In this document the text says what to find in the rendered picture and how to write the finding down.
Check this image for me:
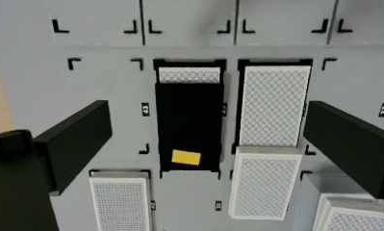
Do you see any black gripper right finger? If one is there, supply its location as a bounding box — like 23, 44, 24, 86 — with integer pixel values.
302, 100, 384, 200

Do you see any black plate lid with yellow label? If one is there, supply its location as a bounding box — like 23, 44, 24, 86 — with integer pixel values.
155, 84, 224, 171

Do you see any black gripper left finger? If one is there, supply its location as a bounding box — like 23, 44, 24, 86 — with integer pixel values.
0, 100, 113, 231

